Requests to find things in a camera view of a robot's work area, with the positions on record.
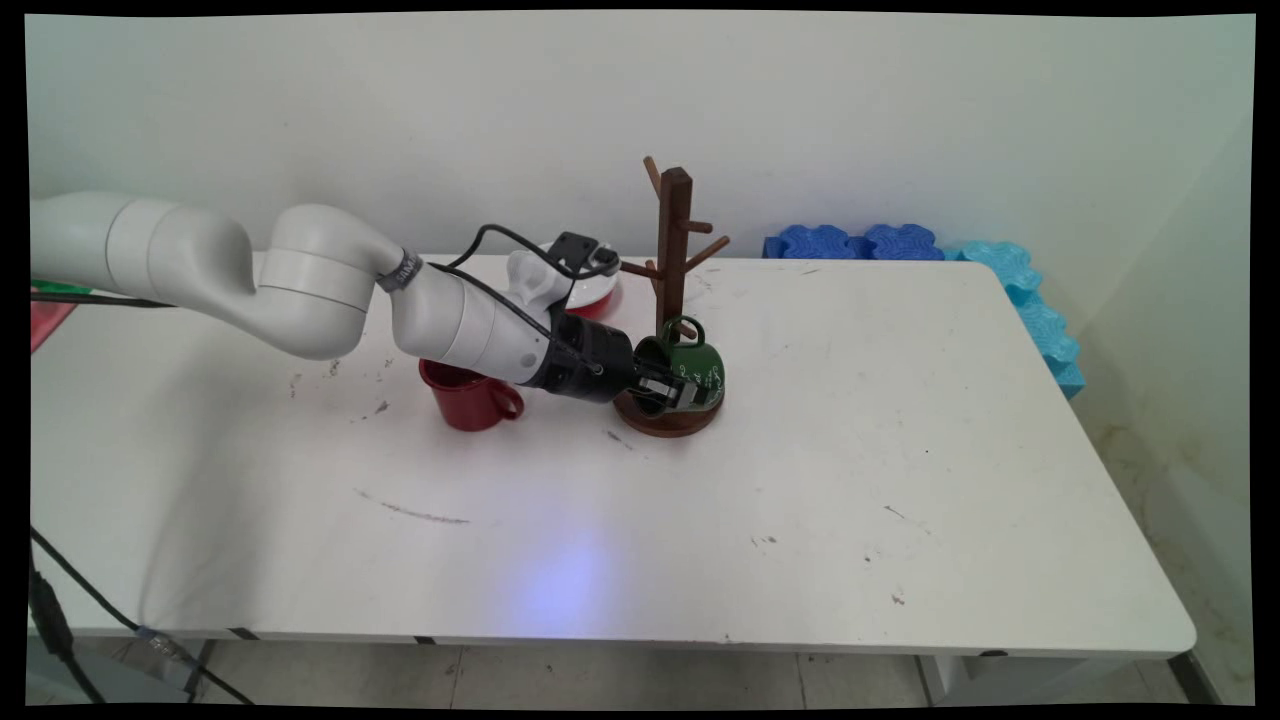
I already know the green enamel mug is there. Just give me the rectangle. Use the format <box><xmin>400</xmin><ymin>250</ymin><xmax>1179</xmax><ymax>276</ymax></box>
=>
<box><xmin>634</xmin><ymin>315</ymin><xmax>728</xmax><ymax>414</ymax></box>

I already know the pink red foam mat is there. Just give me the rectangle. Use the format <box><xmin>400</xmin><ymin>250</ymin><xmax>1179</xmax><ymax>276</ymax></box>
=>
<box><xmin>30</xmin><ymin>302</ymin><xmax>79</xmax><ymax>353</ymax></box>

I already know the black table leg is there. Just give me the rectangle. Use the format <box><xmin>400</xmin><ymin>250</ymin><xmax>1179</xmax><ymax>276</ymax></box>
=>
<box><xmin>183</xmin><ymin>640</ymin><xmax>217</xmax><ymax>703</ymax></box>

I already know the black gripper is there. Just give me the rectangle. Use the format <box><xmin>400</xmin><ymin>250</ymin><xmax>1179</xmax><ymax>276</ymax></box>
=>
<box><xmin>519</xmin><ymin>310</ymin><xmax>702</xmax><ymax>416</ymax></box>

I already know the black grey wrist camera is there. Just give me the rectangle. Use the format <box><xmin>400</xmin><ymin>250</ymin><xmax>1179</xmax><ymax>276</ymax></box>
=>
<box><xmin>545</xmin><ymin>231</ymin><xmax>622</xmax><ymax>283</ymax></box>

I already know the dark wooden mug tree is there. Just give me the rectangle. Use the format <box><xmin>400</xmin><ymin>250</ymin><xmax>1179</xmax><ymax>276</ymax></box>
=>
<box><xmin>612</xmin><ymin>155</ymin><xmax>732</xmax><ymax>439</ymax></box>

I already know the red bowl white inside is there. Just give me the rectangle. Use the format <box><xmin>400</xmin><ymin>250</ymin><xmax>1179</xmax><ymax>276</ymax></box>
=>
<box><xmin>538</xmin><ymin>240</ymin><xmax>622</xmax><ymax>322</ymax></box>

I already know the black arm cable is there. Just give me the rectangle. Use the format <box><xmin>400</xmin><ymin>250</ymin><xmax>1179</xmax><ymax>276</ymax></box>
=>
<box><xmin>425</xmin><ymin>223</ymin><xmax>623</xmax><ymax>343</ymax></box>

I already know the white table leg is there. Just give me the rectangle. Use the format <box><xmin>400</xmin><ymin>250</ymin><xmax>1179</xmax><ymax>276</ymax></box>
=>
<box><xmin>915</xmin><ymin>654</ymin><xmax>1013</xmax><ymax>707</ymax></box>

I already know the red enamel mug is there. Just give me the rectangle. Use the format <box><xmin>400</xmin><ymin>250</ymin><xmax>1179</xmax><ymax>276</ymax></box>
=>
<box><xmin>417</xmin><ymin>357</ymin><xmax>526</xmax><ymax>433</ymax></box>

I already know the cyan foam mat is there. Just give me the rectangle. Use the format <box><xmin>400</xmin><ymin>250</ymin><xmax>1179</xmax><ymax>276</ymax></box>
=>
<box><xmin>1014</xmin><ymin>294</ymin><xmax>1087</xmax><ymax>401</ymax></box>
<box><xmin>944</xmin><ymin>240</ymin><xmax>1044</xmax><ymax>307</ymax></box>

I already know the dark blue foam mat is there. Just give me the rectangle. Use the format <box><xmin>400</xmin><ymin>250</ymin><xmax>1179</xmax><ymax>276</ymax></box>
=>
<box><xmin>863</xmin><ymin>224</ymin><xmax>947</xmax><ymax>262</ymax></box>
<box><xmin>762</xmin><ymin>224</ymin><xmax>867</xmax><ymax>261</ymax></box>

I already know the white ribbed camera mount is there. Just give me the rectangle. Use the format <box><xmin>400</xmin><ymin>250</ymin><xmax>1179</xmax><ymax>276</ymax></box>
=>
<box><xmin>504</xmin><ymin>248</ymin><xmax>583</xmax><ymax>306</ymax></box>

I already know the black background cable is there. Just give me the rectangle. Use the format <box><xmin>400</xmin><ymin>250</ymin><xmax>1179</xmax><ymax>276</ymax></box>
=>
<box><xmin>30</xmin><ymin>290</ymin><xmax>179</xmax><ymax>310</ymax></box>

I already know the black velcro strap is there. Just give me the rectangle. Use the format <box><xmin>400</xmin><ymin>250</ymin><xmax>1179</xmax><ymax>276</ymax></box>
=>
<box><xmin>376</xmin><ymin>249</ymin><xmax>424</xmax><ymax>294</ymax></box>

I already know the black floor cable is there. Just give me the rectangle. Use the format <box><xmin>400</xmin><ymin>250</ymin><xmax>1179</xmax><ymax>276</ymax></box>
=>
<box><xmin>28</xmin><ymin>525</ymin><xmax>256</xmax><ymax>707</ymax></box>

